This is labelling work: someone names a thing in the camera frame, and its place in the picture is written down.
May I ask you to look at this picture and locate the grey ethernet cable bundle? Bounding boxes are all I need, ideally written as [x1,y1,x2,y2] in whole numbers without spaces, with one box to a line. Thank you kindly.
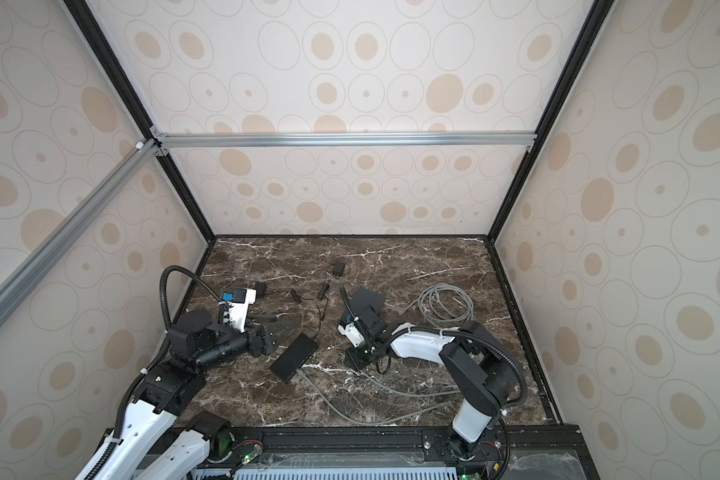
[401,281,475,332]

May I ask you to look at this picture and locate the black power adapter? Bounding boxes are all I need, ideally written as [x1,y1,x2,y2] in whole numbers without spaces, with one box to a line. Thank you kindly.
[254,282,268,297]
[331,259,346,278]

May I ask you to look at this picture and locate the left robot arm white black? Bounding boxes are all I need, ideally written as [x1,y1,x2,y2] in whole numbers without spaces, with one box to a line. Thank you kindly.
[78,265,294,479]

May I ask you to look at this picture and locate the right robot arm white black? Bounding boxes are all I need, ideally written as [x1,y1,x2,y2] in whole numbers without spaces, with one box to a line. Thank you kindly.
[338,307,528,459]

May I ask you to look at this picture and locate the small circuit board with LEDs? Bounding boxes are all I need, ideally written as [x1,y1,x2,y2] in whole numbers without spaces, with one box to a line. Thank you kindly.
[229,440,264,475]

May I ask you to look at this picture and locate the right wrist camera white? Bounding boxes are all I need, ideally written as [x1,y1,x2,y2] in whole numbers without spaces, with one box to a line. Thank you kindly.
[338,321,366,347]

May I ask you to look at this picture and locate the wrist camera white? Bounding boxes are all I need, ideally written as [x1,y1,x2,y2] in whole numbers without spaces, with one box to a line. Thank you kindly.
[219,288,257,333]
[338,321,366,347]

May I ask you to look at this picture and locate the square dark grey switch box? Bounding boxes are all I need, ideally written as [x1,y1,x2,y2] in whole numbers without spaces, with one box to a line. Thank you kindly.
[350,287,385,316]

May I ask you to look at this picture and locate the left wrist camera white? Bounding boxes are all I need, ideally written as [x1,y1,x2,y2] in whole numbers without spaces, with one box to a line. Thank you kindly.
[219,288,257,333]

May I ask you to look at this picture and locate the horizontal aluminium rail back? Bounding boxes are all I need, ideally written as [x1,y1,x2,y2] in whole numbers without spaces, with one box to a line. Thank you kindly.
[157,131,537,148]

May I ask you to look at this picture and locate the diagonal aluminium rail left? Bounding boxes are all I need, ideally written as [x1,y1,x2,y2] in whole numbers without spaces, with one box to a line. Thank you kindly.
[0,139,158,328]

